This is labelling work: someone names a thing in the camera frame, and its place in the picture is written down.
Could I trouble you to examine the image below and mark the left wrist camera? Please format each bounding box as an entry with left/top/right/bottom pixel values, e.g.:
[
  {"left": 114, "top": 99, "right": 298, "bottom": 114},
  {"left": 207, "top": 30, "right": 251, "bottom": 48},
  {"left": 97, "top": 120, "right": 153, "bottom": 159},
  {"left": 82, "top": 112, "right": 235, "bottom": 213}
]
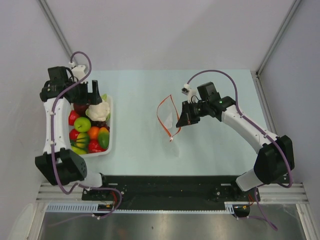
[{"left": 69, "top": 62, "right": 87, "bottom": 81}]

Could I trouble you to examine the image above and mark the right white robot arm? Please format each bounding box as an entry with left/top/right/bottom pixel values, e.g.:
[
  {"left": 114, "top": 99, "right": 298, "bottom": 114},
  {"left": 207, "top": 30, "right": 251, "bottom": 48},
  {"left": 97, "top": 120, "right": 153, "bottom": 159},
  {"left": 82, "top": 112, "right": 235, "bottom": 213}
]
[{"left": 176, "top": 82, "right": 295, "bottom": 201}]

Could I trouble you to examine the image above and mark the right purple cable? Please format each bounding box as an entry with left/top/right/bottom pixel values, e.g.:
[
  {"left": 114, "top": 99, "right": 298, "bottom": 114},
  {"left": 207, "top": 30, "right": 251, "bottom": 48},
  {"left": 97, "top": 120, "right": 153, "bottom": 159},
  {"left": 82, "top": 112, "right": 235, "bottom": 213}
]
[{"left": 187, "top": 69, "right": 294, "bottom": 231}]

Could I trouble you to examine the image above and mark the clear zip top bag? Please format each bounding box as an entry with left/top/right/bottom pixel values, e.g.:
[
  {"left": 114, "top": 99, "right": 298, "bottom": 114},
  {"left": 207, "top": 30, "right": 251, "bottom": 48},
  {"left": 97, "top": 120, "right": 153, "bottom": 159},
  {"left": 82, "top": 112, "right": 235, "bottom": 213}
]
[{"left": 156, "top": 94, "right": 181, "bottom": 158}]

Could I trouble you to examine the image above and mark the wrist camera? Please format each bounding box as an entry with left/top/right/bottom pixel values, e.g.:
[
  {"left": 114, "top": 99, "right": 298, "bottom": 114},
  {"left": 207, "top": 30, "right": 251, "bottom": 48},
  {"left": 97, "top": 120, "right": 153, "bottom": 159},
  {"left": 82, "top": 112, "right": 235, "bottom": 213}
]
[
  {"left": 69, "top": 62, "right": 87, "bottom": 81},
  {"left": 181, "top": 83, "right": 197, "bottom": 103}
]

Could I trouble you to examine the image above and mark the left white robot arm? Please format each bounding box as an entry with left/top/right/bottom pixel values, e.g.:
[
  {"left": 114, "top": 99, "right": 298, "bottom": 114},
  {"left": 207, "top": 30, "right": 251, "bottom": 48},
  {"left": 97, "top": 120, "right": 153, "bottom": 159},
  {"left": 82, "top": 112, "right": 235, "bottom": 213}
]
[{"left": 35, "top": 65, "right": 111, "bottom": 200}]

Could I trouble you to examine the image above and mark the right aluminium frame post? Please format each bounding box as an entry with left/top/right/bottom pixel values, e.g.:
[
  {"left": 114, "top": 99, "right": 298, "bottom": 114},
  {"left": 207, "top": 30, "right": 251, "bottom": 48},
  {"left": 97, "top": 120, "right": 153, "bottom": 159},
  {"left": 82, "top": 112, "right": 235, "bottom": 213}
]
[{"left": 257, "top": 0, "right": 303, "bottom": 75}]

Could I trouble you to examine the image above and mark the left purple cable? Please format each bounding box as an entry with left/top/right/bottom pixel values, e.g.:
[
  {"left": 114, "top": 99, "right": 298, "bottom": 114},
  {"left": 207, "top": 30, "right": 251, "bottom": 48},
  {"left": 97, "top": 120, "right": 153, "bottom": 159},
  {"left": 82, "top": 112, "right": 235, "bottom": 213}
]
[{"left": 47, "top": 51, "right": 124, "bottom": 226}]

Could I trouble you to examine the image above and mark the green apple toy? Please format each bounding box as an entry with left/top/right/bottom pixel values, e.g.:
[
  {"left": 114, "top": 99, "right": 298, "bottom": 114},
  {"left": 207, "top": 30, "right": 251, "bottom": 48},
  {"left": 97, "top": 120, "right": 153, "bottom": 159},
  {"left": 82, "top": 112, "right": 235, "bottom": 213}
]
[{"left": 74, "top": 117, "right": 91, "bottom": 133}]

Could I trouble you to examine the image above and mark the dark red apple toy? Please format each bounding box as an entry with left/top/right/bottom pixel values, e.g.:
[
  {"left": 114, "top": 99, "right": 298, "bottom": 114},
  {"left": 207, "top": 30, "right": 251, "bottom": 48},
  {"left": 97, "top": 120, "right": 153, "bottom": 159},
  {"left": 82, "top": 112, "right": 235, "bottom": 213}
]
[{"left": 73, "top": 103, "right": 89, "bottom": 117}]

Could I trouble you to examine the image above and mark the left aluminium frame post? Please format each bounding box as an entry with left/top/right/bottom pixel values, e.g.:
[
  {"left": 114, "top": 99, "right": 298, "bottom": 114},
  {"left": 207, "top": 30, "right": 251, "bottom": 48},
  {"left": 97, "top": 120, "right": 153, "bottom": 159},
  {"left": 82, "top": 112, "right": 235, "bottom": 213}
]
[{"left": 36, "top": 0, "right": 73, "bottom": 60}]

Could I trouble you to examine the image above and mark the white cable duct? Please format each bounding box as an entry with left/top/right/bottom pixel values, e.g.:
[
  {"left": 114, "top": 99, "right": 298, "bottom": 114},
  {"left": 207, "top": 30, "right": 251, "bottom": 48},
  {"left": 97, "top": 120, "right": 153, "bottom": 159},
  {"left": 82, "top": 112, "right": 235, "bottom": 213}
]
[{"left": 46, "top": 203, "right": 235, "bottom": 215}]

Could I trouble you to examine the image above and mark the white plastic food tray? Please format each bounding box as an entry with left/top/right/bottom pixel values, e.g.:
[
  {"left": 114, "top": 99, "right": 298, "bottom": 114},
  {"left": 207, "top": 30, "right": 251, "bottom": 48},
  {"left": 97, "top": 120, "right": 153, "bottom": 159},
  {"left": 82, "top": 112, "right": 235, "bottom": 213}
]
[{"left": 68, "top": 94, "right": 113, "bottom": 158}]

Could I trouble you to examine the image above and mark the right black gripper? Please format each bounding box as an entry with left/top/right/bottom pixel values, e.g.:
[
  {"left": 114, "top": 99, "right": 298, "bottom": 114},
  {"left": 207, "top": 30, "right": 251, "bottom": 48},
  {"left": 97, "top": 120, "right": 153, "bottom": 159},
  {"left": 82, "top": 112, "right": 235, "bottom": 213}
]
[{"left": 176, "top": 100, "right": 209, "bottom": 128}]

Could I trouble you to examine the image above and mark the white cauliflower toy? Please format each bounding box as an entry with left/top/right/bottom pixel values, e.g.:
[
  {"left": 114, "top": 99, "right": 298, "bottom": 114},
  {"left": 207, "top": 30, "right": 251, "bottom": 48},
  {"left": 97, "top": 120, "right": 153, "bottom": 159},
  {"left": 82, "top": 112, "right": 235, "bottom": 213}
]
[{"left": 85, "top": 94, "right": 111, "bottom": 122}]

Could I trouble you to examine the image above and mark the orange fruit toy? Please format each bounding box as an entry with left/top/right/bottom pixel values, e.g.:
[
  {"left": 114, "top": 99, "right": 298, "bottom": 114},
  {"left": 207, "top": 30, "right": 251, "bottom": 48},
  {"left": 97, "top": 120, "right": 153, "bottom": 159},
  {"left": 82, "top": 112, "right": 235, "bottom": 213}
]
[{"left": 87, "top": 126, "right": 100, "bottom": 140}]

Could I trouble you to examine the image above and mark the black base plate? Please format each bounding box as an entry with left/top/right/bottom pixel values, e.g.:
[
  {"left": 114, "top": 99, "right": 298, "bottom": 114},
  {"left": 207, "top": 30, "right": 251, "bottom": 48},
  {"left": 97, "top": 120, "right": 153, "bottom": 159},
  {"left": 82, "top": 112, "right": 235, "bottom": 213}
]
[{"left": 81, "top": 175, "right": 260, "bottom": 211}]

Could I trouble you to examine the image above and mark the purple cable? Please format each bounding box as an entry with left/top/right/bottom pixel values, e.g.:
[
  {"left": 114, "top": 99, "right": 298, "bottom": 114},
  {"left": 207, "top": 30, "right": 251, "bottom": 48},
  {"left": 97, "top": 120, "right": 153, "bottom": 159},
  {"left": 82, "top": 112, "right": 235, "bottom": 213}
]
[
  {"left": 47, "top": 51, "right": 124, "bottom": 226},
  {"left": 187, "top": 69, "right": 294, "bottom": 231}
]

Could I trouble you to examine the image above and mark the purple grapes toy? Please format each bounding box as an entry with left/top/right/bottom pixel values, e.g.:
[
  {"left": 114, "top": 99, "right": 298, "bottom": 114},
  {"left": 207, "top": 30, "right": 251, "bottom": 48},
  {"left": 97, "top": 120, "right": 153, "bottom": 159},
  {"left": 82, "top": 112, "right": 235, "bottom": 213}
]
[{"left": 90, "top": 120, "right": 110, "bottom": 131}]

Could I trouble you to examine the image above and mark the aluminium frame post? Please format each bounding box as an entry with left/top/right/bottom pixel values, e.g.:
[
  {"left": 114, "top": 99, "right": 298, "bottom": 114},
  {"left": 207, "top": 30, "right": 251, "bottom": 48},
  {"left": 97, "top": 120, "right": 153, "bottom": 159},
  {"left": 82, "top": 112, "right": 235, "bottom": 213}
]
[
  {"left": 257, "top": 0, "right": 303, "bottom": 75},
  {"left": 36, "top": 0, "right": 73, "bottom": 60}
]

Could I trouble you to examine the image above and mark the green red mango toy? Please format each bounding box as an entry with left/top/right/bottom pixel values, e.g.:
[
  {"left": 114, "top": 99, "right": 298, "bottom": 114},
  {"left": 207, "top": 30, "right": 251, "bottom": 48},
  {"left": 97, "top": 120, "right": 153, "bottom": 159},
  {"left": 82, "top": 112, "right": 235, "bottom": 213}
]
[{"left": 97, "top": 127, "right": 110, "bottom": 149}]

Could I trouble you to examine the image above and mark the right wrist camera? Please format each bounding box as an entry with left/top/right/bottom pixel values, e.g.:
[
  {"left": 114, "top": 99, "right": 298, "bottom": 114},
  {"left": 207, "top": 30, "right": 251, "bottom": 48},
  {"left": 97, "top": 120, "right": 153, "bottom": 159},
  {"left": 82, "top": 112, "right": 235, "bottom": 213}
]
[{"left": 181, "top": 83, "right": 197, "bottom": 103}]

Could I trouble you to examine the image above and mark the red tomato toy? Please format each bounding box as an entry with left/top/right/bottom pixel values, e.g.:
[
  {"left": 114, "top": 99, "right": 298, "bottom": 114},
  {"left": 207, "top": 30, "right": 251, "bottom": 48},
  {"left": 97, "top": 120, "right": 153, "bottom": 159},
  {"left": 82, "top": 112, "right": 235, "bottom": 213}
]
[{"left": 68, "top": 110, "right": 80, "bottom": 126}]

